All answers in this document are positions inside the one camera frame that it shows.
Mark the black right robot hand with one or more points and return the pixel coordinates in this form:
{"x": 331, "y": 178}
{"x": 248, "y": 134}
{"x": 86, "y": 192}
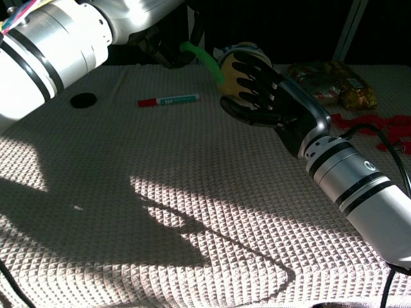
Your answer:
{"x": 289, "y": 109}

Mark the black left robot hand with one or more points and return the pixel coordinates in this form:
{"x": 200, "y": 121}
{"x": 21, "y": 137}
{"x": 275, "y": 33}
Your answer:
{"x": 163, "y": 48}

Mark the green curved strip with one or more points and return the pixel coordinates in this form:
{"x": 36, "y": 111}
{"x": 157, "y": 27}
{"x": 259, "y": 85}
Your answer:
{"x": 208, "y": 62}

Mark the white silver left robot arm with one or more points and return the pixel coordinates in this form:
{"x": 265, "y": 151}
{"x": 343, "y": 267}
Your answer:
{"x": 48, "y": 54}

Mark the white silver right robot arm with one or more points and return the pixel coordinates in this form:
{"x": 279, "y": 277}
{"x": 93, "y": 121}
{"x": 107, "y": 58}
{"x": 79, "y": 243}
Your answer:
{"x": 359, "y": 189}

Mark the clear snack package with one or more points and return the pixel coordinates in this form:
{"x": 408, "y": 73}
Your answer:
{"x": 316, "y": 80}

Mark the red capped teal marker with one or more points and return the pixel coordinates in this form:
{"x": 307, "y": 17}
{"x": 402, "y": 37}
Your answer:
{"x": 168, "y": 100}

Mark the yellow plush toy striped hat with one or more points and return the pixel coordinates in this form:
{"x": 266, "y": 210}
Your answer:
{"x": 229, "y": 80}

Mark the golden foil snack package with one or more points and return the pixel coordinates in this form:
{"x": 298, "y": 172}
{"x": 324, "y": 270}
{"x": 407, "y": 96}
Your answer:
{"x": 358, "y": 94}

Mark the black round disc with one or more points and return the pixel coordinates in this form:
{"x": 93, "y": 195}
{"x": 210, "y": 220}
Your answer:
{"x": 83, "y": 100}

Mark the red cloth ribbon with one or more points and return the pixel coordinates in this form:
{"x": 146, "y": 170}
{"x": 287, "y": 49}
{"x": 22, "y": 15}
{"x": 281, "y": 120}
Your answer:
{"x": 385, "y": 123}

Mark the white waffle tablecloth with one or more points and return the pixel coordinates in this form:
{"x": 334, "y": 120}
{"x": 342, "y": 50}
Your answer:
{"x": 160, "y": 192}

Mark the grey metal frame post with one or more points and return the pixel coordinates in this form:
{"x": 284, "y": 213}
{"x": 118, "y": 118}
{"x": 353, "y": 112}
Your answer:
{"x": 351, "y": 25}

